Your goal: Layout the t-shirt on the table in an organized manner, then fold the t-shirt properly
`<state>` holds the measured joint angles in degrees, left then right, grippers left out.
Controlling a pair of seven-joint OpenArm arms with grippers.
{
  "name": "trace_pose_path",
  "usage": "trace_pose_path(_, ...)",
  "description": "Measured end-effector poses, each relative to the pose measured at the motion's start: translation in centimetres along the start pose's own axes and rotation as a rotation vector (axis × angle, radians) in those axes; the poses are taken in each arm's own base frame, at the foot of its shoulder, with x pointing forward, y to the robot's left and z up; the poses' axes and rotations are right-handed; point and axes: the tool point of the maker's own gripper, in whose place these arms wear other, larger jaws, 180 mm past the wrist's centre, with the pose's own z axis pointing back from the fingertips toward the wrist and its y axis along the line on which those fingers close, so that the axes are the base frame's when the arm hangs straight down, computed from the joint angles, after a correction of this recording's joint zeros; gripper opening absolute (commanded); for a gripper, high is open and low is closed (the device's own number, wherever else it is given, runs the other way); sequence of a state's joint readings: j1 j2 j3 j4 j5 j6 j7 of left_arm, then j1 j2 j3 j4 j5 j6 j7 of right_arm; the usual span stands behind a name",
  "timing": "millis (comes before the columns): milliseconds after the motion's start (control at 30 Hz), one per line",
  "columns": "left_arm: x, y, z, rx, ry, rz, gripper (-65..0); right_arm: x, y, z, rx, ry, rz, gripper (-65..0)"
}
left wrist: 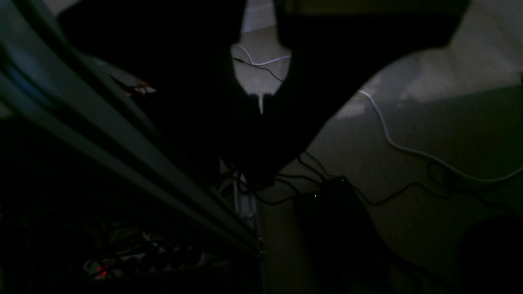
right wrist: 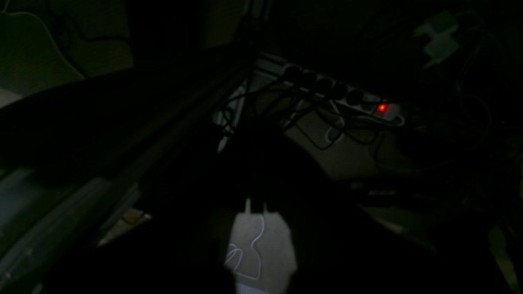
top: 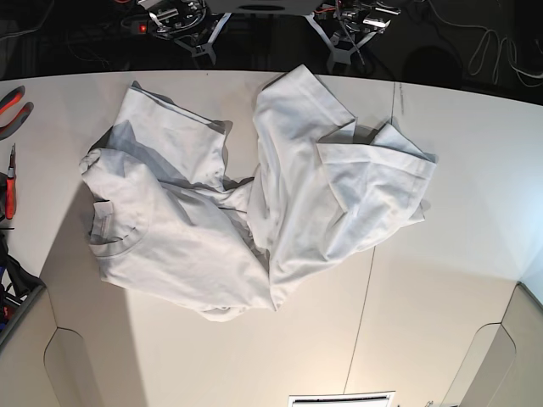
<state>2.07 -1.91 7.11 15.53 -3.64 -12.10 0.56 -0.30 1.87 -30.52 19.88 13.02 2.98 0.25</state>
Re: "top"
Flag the white t-shirt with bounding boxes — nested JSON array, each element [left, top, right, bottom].
[[80, 66, 436, 321]]

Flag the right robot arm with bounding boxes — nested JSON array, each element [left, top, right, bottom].
[[128, 0, 232, 65]]

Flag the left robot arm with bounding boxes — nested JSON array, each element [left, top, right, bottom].
[[304, 0, 402, 72]]

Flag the black power strip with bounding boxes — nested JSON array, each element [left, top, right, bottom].
[[120, 14, 173, 36]]

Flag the white vent grille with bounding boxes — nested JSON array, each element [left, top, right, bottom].
[[288, 391, 395, 407]]

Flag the black bag at left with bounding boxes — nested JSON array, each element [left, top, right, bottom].
[[1, 233, 45, 333]]

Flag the orange grey pliers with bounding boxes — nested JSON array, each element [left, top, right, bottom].
[[0, 85, 34, 142]]

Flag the white cable loop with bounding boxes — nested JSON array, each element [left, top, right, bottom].
[[468, 28, 543, 88]]

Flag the red handled cutter tool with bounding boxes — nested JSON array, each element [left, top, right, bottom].
[[5, 145, 17, 220]]

